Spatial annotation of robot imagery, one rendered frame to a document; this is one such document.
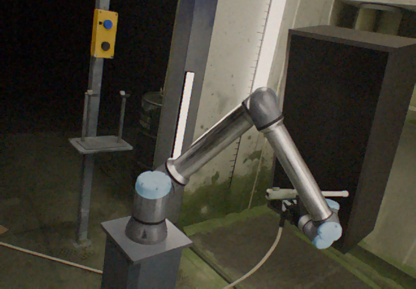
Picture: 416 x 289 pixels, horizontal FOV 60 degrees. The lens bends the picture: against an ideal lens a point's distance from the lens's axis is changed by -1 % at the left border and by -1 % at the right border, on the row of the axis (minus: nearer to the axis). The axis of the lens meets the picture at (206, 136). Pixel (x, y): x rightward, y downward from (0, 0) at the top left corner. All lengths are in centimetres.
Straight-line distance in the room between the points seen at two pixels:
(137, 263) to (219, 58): 148
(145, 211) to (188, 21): 125
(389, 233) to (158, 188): 209
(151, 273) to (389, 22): 258
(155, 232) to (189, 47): 120
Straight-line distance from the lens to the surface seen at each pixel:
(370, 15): 329
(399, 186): 328
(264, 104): 141
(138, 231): 162
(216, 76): 251
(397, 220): 319
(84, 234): 268
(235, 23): 255
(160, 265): 167
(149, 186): 153
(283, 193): 193
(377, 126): 195
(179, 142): 244
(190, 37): 231
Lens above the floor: 157
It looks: 17 degrees down
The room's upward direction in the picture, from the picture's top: 11 degrees clockwise
